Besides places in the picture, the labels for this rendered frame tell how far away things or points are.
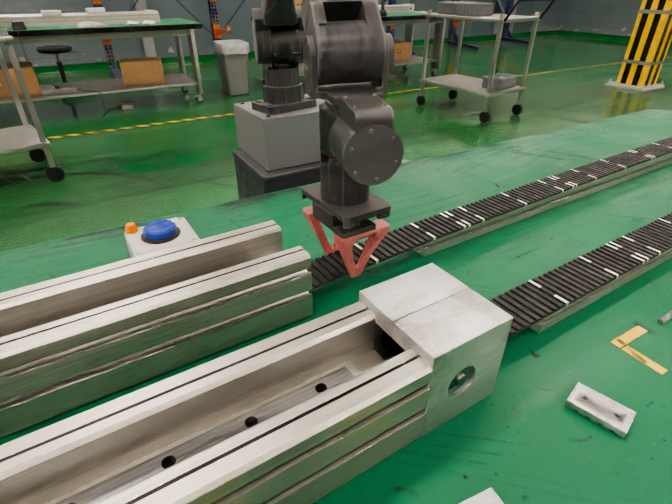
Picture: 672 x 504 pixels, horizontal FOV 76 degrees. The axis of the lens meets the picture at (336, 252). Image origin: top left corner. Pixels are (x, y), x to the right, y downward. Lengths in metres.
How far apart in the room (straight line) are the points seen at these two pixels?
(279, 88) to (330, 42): 0.51
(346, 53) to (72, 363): 0.37
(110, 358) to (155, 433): 0.12
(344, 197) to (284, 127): 0.46
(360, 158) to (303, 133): 0.55
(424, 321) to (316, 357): 0.10
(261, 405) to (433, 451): 0.15
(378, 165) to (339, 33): 0.13
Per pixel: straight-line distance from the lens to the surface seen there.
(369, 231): 0.49
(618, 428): 0.47
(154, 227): 0.59
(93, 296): 0.50
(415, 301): 0.39
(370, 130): 0.39
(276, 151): 0.93
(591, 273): 0.61
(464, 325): 0.38
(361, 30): 0.46
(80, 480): 0.37
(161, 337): 0.45
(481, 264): 0.64
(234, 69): 5.45
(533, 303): 0.53
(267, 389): 0.37
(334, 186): 0.48
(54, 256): 0.74
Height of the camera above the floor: 1.11
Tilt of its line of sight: 32 degrees down
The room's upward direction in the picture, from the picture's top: straight up
